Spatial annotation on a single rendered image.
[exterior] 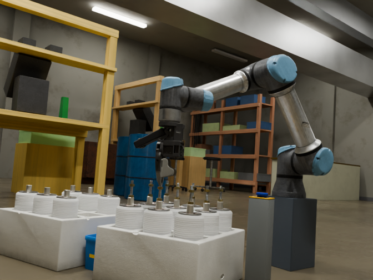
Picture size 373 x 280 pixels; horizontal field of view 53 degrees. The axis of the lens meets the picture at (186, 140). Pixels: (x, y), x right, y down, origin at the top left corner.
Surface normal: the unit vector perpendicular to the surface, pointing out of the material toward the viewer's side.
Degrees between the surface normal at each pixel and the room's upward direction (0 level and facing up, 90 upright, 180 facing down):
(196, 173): 90
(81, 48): 90
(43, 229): 90
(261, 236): 90
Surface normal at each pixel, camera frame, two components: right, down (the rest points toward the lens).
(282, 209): -0.77, -0.11
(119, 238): -0.48, -0.11
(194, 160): 0.67, -0.01
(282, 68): 0.43, -0.15
